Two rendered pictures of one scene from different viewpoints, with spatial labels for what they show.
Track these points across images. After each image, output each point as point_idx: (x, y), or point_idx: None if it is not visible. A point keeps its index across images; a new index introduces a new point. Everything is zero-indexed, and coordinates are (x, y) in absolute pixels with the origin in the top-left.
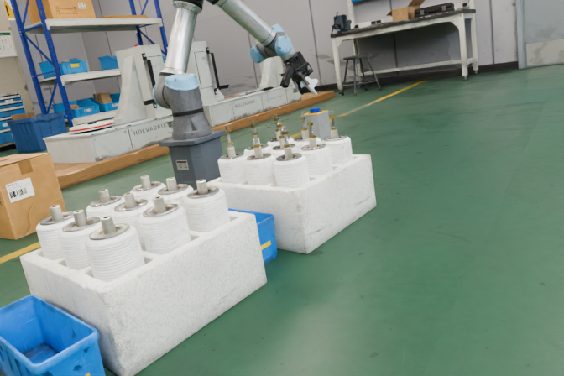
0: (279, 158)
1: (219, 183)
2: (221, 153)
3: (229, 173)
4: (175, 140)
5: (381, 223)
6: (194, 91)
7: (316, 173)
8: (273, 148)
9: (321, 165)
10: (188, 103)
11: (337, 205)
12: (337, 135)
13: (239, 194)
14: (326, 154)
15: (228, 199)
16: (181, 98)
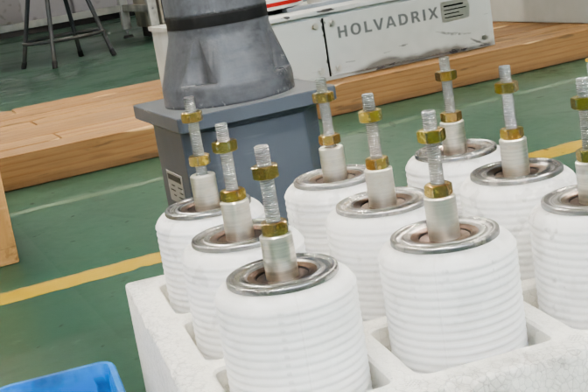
0: (249, 269)
1: (152, 296)
2: (309, 164)
3: (173, 270)
4: (164, 107)
5: None
6: None
7: (422, 355)
8: (336, 205)
9: (444, 329)
10: None
11: None
12: None
13: (157, 363)
14: (468, 284)
15: (151, 365)
16: None
